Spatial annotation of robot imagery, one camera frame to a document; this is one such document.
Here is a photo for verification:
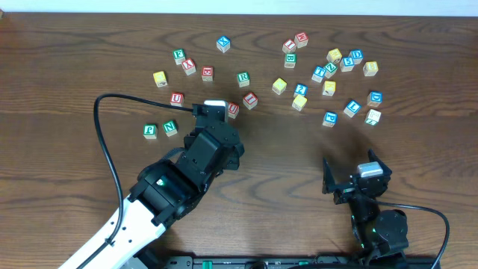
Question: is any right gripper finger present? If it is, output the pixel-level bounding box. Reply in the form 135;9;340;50
322;158;335;194
367;149;392;176

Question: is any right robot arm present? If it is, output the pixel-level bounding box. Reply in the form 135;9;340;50
322;149;409;268

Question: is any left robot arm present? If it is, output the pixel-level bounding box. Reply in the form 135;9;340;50
62;101;244;268

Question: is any green white block right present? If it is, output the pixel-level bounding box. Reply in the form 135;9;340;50
364;109;382;126

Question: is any red U block centre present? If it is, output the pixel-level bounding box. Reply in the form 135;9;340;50
228;102;240;119

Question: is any red u block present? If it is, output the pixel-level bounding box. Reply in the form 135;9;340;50
170;93;184;107
228;102;240;119

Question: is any green N block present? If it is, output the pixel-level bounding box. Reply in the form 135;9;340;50
162;120;178;137

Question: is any blue L block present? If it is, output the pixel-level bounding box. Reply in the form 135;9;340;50
344;99;361;118

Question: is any blue P block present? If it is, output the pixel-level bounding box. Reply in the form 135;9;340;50
323;111;338;127

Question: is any red I block centre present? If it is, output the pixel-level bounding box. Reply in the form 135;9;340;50
243;92;258;110

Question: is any red i block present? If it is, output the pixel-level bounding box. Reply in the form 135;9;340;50
282;39;297;54
243;92;258;110

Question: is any blue D block right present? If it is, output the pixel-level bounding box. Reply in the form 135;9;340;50
367;91;383;108

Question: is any blue d block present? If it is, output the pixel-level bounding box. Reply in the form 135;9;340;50
349;49;364;65
367;91;383;108

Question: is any red U block left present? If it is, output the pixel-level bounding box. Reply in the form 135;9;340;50
170;93;184;107

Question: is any green J block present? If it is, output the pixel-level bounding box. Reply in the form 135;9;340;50
143;124;158;139

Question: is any green R block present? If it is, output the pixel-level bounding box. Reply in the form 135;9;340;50
237;72;250;87

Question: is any red E block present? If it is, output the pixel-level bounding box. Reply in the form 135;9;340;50
202;66;214;81

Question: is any yellow block below 2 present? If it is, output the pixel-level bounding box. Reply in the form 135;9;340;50
292;95;308;111

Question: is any yellow K block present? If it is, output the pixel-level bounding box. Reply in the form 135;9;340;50
323;81;336;96

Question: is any yellow block far left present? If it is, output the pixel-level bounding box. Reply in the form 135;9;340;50
153;71;167;87

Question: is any yellow block centre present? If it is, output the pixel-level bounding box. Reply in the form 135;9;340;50
272;78;287;95

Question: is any yellow 8 block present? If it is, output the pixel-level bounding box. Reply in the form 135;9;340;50
363;61;379;77

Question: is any blue 2 block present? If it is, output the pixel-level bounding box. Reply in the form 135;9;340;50
294;84;308;97

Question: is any blue 5 block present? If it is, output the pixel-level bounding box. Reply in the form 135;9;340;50
340;57;355;72

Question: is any green Z block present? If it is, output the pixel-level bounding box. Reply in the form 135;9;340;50
324;62;338;78

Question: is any green F block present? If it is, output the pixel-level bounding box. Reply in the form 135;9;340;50
173;49;186;65

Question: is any blue T block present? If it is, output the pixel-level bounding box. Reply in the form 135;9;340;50
311;66;326;83

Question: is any blue X block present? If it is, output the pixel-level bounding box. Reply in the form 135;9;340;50
217;36;231;53

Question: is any blue D block top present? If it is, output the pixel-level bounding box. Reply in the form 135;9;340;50
349;49;364;65

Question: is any yellow block top right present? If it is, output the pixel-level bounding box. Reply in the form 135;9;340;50
326;48;342;64

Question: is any green B block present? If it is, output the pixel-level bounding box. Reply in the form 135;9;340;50
284;53;297;68

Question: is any red I block top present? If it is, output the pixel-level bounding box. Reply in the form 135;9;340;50
282;39;297;54

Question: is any red H block top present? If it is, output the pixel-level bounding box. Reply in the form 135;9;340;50
294;32;308;49

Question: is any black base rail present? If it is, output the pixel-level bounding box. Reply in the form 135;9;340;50
134;252;441;269

